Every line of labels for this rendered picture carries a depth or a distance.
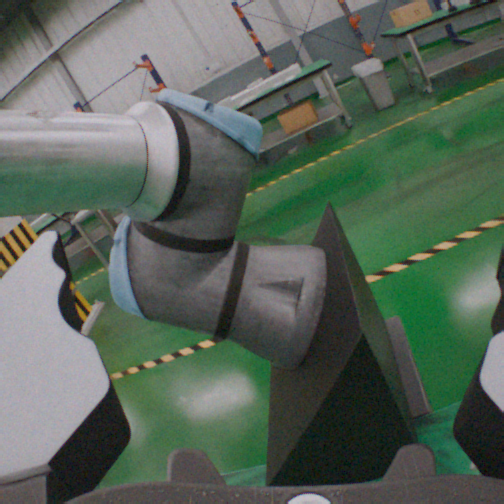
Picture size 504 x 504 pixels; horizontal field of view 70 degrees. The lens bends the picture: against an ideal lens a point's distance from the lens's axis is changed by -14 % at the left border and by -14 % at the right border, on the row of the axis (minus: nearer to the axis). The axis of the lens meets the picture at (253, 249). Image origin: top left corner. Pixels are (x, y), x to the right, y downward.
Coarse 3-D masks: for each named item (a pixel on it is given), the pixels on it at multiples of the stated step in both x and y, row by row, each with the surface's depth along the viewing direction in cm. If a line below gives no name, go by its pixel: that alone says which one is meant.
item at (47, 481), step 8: (48, 472) 5; (24, 480) 5; (32, 480) 4; (40, 480) 5; (48, 480) 5; (56, 480) 5; (0, 488) 4; (8, 488) 4; (16, 488) 4; (24, 488) 4; (32, 488) 4; (40, 488) 4; (48, 488) 5; (56, 488) 5; (64, 488) 5; (0, 496) 4; (8, 496) 4; (16, 496) 4; (24, 496) 4; (32, 496) 4; (40, 496) 4; (48, 496) 4; (56, 496) 5; (64, 496) 5
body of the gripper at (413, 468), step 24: (168, 456) 5; (192, 456) 5; (408, 456) 5; (432, 456) 5; (168, 480) 5; (192, 480) 5; (216, 480) 5; (384, 480) 5; (408, 480) 4; (432, 480) 4; (456, 480) 4; (480, 480) 4
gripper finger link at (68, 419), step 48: (48, 240) 10; (0, 288) 8; (48, 288) 8; (0, 336) 7; (48, 336) 7; (0, 384) 6; (48, 384) 6; (96, 384) 6; (0, 432) 5; (48, 432) 5; (96, 432) 6; (0, 480) 5; (96, 480) 6
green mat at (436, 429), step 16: (432, 416) 43; (448, 416) 42; (416, 432) 43; (432, 432) 41; (448, 432) 40; (432, 448) 40; (448, 448) 39; (448, 464) 37; (464, 464) 36; (224, 480) 51; (240, 480) 49; (256, 480) 48
